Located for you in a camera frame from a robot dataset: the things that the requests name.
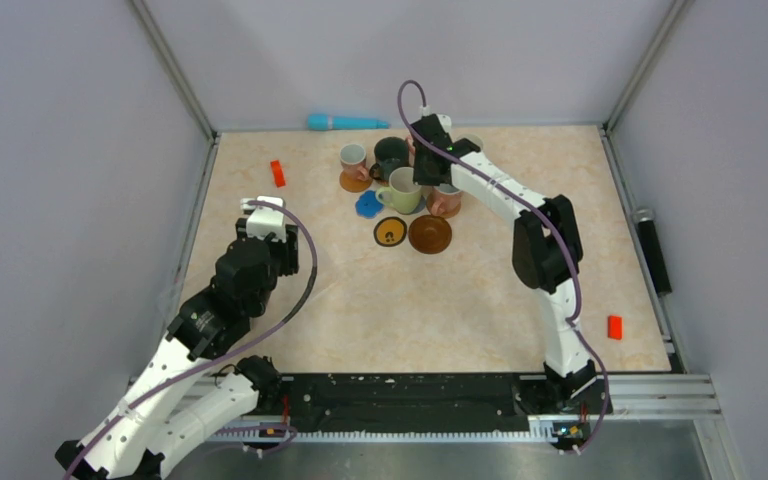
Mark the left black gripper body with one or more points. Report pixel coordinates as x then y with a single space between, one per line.
285 260

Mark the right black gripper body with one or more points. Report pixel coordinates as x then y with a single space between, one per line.
421 173

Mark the light green mug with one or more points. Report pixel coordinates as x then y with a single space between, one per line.
402 193

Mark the dark green mug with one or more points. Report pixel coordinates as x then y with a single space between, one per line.
390 154

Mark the yellow mug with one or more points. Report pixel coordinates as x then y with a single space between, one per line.
474 139

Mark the light wooden coaster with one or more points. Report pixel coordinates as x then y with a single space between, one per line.
444 209
354 185

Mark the brown grooved coaster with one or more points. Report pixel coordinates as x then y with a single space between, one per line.
429 234

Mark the blue flower coaster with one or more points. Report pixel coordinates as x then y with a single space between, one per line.
368 206

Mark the brown paw print coaster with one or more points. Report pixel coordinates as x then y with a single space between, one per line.
390 232

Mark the pink printed mug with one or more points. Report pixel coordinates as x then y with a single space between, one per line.
353 159

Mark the black microphone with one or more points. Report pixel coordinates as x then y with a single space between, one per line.
644 220

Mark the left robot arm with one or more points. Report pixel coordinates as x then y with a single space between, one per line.
198 380

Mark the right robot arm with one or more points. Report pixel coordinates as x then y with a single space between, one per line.
546 246

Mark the red block near cups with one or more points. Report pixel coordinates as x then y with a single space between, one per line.
278 173

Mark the turquoise microphone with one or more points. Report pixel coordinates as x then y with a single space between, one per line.
325 122

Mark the red block at right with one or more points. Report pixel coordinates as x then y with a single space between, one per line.
615 329

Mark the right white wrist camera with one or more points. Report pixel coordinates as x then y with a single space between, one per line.
444 120

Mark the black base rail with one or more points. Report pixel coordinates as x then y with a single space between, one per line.
436 407

